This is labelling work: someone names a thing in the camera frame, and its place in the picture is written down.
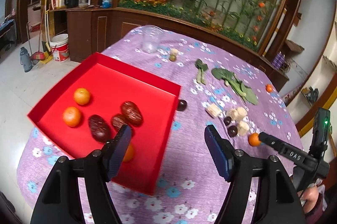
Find orange mandarin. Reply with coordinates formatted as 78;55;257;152
248;133;262;147
123;144;135;162
62;107;82;127

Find beige corn cob front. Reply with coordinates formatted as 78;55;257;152
237;120;250;136

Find beige corn cob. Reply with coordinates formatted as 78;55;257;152
236;107;247;121
237;120;250;136
206;103;222;119
226;108;239;121

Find dark plum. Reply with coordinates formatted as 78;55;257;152
227;125;238;137
177;99;187;111

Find small dark wrinkled date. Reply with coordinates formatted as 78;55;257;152
223;116;232;126

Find large dark red date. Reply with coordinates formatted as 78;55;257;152
88;115;112;143

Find yellow-orange mandarin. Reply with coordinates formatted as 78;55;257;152
73;88;91;106

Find orange mandarin front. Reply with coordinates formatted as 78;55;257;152
123;144;135;162

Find person's right hand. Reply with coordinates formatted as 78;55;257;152
298;184;319;214

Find small far orange kumquat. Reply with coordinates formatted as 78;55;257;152
266;84;273;93

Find large bok choy leaves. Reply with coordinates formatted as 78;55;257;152
211;68;258;106

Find purple bottles on shelf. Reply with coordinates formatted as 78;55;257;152
272;51;285;70

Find purple floral tablecloth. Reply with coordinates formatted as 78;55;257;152
16;25;303;224

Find red tray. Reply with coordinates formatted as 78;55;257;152
28;53;181;195

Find small bok choy sprig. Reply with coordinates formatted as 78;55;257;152
195;59;209;85

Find grey water bottle floor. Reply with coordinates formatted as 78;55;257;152
19;47;33;73

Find broom and dustpan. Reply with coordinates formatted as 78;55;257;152
26;5;53;66

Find small green olive fruit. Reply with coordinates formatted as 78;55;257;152
169;54;177;62

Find white red paint bucket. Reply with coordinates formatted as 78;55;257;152
49;34;69;62

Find clear plastic cup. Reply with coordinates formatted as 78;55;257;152
142;25;163;54

